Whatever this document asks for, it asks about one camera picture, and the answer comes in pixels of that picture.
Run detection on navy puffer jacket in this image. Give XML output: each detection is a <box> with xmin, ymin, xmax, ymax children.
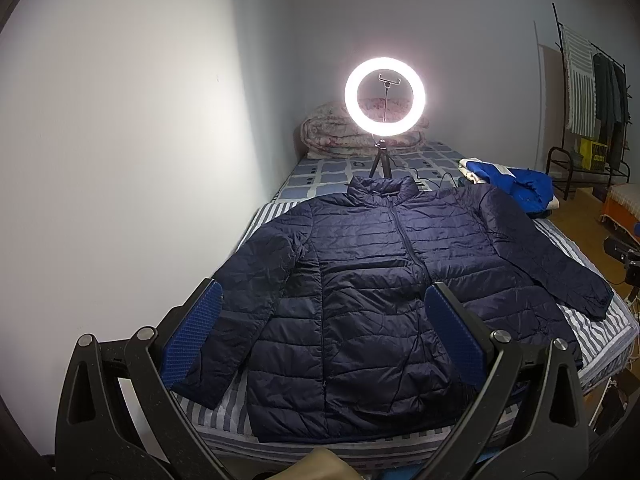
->
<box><xmin>175</xmin><ymin>178</ymin><xmax>613</xmax><ymax>443</ymax></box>

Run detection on dark hanging clothes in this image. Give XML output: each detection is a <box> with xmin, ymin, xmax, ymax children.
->
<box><xmin>593</xmin><ymin>52</ymin><xmax>629</xmax><ymax>169</ymax></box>

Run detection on black clothes rack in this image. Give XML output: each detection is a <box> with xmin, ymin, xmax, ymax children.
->
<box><xmin>546</xmin><ymin>16</ymin><xmax>631</xmax><ymax>196</ymax></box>

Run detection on blue white striped mattress pad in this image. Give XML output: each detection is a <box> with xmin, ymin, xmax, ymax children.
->
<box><xmin>176</xmin><ymin>198</ymin><xmax>640</xmax><ymax>455</ymax></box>

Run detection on bright blue garment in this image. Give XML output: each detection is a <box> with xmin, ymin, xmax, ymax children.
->
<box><xmin>472</xmin><ymin>160</ymin><xmax>560</xmax><ymax>214</ymax></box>

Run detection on orange bench with white cover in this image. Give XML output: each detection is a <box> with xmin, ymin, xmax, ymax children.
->
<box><xmin>600</xmin><ymin>183</ymin><xmax>640</xmax><ymax>240</ymax></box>

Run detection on cream folded garment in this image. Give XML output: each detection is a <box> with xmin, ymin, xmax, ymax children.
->
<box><xmin>458</xmin><ymin>157</ymin><xmax>486</xmax><ymax>184</ymax></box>

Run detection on yellow box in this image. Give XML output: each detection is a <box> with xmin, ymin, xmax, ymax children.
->
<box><xmin>578</xmin><ymin>138</ymin><xmax>608</xmax><ymax>171</ymax></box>

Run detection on blue checkered bed sheet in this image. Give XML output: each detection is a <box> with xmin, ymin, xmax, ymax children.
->
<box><xmin>272</xmin><ymin>141</ymin><xmax>463</xmax><ymax>202</ymax></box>

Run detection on black tripod stand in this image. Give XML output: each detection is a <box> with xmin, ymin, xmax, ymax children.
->
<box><xmin>369</xmin><ymin>138</ymin><xmax>393</xmax><ymax>179</ymax></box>

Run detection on striped hanging garment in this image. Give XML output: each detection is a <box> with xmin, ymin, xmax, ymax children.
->
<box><xmin>561</xmin><ymin>25</ymin><xmax>597</xmax><ymax>139</ymax></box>

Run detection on floral folded quilt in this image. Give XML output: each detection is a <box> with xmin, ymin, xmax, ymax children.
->
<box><xmin>300</xmin><ymin>101</ymin><xmax>430</xmax><ymax>158</ymax></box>

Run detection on phone holder clamp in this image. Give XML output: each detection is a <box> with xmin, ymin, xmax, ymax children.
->
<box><xmin>378</xmin><ymin>74</ymin><xmax>401</xmax><ymax>88</ymax></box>

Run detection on black power cable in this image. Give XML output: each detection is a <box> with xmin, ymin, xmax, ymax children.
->
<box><xmin>406</xmin><ymin>168</ymin><xmax>464</xmax><ymax>194</ymax></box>

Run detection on white ring light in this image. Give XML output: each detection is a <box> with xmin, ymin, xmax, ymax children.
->
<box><xmin>344</xmin><ymin>56</ymin><xmax>427</xmax><ymax>138</ymax></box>

